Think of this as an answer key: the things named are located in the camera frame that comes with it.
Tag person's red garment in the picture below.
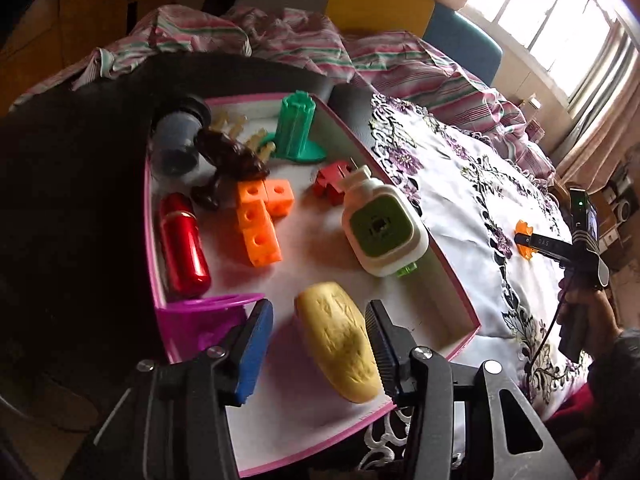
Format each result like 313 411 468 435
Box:
540 385 640 480

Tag grey yellow blue headboard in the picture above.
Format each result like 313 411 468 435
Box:
235 0 503 86

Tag dark brown figurine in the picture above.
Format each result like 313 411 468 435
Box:
190 127 271 211

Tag barred window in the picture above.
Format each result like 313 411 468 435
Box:
460 0 626 106

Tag pink shallow tray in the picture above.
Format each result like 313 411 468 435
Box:
142 91 483 478

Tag white embroidered tablecloth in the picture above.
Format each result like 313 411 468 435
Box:
357 92 596 471

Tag brown wooden wardrobe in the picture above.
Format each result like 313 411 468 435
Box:
0 0 226 106

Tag purple plastic cup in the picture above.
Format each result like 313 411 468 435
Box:
155 292 266 363

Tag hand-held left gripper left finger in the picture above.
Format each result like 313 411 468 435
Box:
60 298 275 480

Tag red puzzle piece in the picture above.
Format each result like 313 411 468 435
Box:
312 160 353 206

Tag white and green device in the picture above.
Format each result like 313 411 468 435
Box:
340 157 431 279

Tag orange cube block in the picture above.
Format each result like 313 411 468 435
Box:
235 179 296 267

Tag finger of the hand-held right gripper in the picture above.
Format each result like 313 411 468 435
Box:
515 230 576 263

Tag grey cylinder with black cap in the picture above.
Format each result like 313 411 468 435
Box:
150 94 213 177

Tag green plastic tower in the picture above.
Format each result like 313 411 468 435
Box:
257 90 328 165

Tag pink striped blanket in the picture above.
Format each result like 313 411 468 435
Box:
10 4 556 181

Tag person's right hand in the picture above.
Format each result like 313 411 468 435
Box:
556 276 625 361

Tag oval embossed plastic piece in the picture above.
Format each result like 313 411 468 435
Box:
294 281 383 405

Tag person's right forearm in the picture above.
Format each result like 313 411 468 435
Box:
585 329 640 441

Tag silver radio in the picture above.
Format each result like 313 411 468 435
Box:
597 165 640 261

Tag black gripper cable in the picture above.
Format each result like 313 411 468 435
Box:
522 280 568 381

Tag red metallic cylinder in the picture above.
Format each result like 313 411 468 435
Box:
159 192 212 298

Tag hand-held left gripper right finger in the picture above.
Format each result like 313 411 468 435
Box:
364 299 578 480

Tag beige toy brick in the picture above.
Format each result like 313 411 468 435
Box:
210 112 276 158

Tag orange plastic clip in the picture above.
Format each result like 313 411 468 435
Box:
514 219 538 261

